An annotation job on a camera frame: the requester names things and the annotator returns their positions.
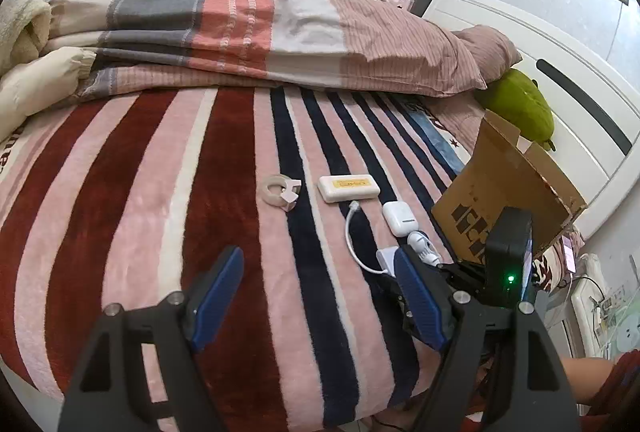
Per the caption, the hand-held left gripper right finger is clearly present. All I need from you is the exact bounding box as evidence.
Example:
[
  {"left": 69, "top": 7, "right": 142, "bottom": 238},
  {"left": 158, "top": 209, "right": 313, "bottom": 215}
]
[{"left": 392, "top": 244, "right": 583, "bottom": 432}]

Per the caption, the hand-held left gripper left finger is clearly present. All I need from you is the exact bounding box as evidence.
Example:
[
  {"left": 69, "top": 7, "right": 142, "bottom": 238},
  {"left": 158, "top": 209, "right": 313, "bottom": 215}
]
[{"left": 57, "top": 246, "right": 245, "bottom": 432}]

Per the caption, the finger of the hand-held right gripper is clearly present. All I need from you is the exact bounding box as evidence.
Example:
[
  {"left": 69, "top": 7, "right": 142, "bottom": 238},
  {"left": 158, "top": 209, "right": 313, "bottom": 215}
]
[{"left": 439, "top": 263, "right": 488, "bottom": 301}]

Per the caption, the white charger with cable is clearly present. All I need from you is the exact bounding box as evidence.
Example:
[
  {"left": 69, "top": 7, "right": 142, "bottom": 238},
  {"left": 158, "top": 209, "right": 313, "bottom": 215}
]
[{"left": 344, "top": 201, "right": 402, "bottom": 275}]

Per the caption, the small white plastic gadget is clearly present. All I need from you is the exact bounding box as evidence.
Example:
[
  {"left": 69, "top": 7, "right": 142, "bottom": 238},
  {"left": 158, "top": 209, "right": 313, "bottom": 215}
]
[{"left": 407, "top": 232, "right": 444, "bottom": 267}]

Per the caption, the brown cardboard box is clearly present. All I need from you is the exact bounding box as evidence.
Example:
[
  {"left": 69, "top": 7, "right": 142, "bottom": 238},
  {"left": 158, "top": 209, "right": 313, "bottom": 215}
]
[{"left": 430, "top": 109, "right": 587, "bottom": 264}]

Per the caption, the white earbuds case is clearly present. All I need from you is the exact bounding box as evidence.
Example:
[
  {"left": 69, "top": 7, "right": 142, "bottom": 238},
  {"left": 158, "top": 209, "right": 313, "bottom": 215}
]
[{"left": 382, "top": 201, "right": 420, "bottom": 237}]

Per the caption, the white ring-shaped tape dispenser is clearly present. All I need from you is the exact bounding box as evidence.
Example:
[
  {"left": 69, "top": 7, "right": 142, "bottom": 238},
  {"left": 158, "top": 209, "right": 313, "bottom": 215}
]
[{"left": 259, "top": 174, "right": 301, "bottom": 212}]

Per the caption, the white box with yellow label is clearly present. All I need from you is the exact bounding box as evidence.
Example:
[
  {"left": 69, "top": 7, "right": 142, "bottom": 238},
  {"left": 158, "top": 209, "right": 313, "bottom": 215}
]
[{"left": 318, "top": 173, "right": 380, "bottom": 203}]

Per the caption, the person's right forearm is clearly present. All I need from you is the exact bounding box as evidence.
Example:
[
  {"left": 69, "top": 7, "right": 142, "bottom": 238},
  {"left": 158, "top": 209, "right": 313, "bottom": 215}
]
[{"left": 559, "top": 355, "right": 621, "bottom": 407}]

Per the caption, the pink phone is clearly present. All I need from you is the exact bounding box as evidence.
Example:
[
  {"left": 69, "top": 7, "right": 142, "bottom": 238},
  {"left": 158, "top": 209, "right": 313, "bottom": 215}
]
[{"left": 559, "top": 234, "right": 579, "bottom": 274}]

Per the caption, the white bedside table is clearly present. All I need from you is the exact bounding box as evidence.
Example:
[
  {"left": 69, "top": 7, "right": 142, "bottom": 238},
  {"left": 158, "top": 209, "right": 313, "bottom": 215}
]
[{"left": 544, "top": 252, "right": 640, "bottom": 360}]

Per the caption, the red pink striped fleece blanket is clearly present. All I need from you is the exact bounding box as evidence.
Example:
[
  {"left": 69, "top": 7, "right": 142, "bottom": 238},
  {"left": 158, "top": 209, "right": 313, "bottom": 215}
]
[{"left": 0, "top": 85, "right": 551, "bottom": 432}]

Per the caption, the green plush toy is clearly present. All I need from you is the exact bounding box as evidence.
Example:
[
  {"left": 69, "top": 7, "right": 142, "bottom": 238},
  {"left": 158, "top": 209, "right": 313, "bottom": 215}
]
[{"left": 473, "top": 68, "right": 556, "bottom": 151}]

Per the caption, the person's red patterned clothing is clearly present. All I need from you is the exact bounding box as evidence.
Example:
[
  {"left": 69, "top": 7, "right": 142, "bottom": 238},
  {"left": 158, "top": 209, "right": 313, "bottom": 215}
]
[{"left": 584, "top": 349, "right": 640, "bottom": 432}]

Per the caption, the white bed headboard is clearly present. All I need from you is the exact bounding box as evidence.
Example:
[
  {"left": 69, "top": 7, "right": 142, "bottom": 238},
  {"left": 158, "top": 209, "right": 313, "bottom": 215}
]
[{"left": 422, "top": 0, "right": 640, "bottom": 240}]

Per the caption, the pink striped pillow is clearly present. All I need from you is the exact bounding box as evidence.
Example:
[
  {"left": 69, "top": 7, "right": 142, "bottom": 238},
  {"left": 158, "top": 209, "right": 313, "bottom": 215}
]
[{"left": 452, "top": 24, "right": 524, "bottom": 84}]

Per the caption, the striped patchwork quilt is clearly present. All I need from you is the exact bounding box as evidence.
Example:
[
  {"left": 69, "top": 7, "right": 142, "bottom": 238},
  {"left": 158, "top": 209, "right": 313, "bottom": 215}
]
[{"left": 44, "top": 0, "right": 489, "bottom": 99}]

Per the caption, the cream puffy duvet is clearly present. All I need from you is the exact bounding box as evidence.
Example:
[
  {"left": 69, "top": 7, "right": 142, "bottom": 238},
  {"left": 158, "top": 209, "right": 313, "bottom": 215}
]
[{"left": 0, "top": 46, "right": 97, "bottom": 140}]

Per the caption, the cream fluffy blanket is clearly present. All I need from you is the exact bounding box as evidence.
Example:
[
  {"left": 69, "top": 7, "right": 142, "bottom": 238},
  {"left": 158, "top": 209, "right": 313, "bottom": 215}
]
[{"left": 0, "top": 0, "right": 54, "bottom": 76}]

